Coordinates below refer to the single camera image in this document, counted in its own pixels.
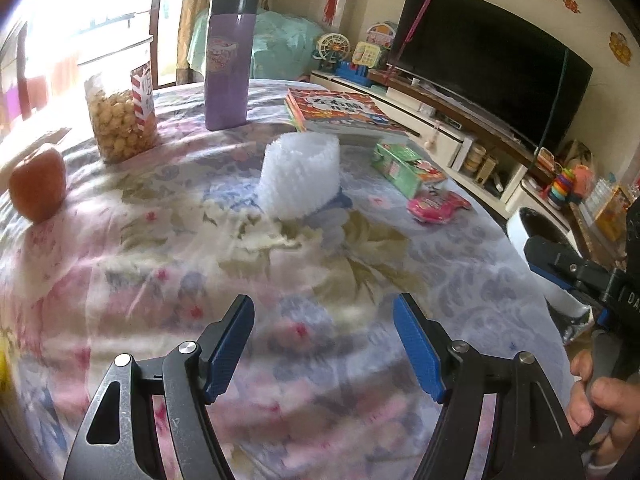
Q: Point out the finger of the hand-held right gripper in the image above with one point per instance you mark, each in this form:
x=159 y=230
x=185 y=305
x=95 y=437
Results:
x=555 y=260

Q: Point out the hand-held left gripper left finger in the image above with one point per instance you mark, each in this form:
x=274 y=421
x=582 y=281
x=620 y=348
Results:
x=230 y=347

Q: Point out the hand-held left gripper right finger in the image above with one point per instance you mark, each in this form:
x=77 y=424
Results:
x=417 y=347

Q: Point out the white foam fruit net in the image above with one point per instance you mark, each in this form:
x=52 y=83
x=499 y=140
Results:
x=300 y=175

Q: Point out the person's right hand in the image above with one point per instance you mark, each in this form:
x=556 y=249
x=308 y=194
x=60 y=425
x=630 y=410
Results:
x=607 y=392

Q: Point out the pink toy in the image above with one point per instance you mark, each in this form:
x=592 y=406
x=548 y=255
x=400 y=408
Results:
x=583 y=182

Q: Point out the pink toy packet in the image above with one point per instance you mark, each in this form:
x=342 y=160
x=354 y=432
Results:
x=437 y=207

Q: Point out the stack of round tins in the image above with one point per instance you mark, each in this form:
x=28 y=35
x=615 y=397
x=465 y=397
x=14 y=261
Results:
x=476 y=156

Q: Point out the white television cabinet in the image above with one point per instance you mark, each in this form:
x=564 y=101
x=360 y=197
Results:
x=450 y=140

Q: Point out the green cardboard box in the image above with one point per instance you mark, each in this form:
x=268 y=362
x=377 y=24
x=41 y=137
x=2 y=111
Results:
x=407 y=170

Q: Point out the black flat television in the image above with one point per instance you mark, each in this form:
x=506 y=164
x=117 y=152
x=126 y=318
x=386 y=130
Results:
x=480 y=65

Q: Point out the red cover picture book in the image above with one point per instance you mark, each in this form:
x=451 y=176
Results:
x=345 y=110

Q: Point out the red apple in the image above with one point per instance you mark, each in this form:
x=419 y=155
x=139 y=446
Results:
x=39 y=185

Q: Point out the blue toy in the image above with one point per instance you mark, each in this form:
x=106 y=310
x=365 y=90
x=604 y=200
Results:
x=352 y=71

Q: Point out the purple thermos bottle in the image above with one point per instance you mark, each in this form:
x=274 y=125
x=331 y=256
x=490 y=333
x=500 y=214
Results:
x=230 y=70

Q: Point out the pink ribbon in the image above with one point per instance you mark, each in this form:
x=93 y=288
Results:
x=421 y=15

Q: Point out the toy house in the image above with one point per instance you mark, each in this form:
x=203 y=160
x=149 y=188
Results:
x=381 y=36

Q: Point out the white ferris wheel toy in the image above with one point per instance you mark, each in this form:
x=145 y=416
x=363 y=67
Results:
x=332 y=52

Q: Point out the teal plastic covered furniture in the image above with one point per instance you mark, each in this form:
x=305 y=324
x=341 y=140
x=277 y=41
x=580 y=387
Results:
x=285 y=45

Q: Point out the sliding glass door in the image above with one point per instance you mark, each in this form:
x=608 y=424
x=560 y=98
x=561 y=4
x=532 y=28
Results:
x=75 y=15

